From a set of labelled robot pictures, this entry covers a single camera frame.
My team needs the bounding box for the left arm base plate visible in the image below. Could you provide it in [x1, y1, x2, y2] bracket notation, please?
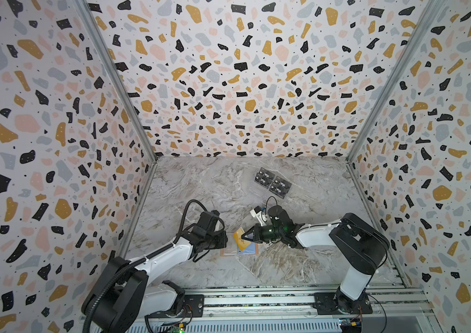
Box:
[149, 294, 205, 320]

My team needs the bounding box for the black card top right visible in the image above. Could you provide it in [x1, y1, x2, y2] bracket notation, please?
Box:
[269, 176, 292, 199]

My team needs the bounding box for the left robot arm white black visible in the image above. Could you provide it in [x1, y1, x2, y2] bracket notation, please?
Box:
[81, 210, 228, 332]

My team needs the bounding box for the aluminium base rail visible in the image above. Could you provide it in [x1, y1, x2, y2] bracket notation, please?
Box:
[79, 284, 436, 333]

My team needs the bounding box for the clear acrylic card tray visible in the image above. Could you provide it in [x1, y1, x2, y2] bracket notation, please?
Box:
[249, 167, 292, 199]

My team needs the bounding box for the pink leather card holder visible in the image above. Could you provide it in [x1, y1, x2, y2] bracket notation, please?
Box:
[220, 228, 259, 257]

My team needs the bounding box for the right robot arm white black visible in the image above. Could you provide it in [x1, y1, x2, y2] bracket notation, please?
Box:
[237, 205, 390, 314]

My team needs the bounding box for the black card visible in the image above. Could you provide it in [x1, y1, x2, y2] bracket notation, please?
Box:
[269, 176, 292, 199]
[254, 168, 276, 188]

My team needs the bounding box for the black card top left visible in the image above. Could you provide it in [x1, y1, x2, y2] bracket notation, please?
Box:
[254, 168, 276, 188]

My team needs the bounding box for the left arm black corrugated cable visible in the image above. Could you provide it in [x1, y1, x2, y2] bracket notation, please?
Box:
[82, 198, 209, 333]

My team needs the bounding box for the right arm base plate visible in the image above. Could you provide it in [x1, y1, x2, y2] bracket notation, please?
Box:
[313, 291, 373, 316]

